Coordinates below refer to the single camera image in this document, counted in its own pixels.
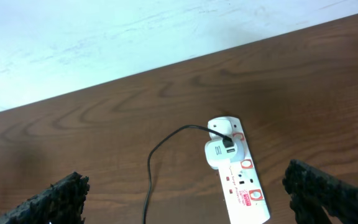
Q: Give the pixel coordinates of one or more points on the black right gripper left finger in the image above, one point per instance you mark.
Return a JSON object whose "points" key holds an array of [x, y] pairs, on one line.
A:
{"points": [[61, 203]]}

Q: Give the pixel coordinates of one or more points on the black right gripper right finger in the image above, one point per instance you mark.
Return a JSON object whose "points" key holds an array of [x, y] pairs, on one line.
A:
{"points": [[316, 196]]}

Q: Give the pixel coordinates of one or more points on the white power strip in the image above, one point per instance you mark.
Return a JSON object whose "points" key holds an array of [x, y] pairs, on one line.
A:
{"points": [[242, 189]]}

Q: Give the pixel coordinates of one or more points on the white USB wall charger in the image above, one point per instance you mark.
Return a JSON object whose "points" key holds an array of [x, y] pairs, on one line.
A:
{"points": [[217, 154]]}

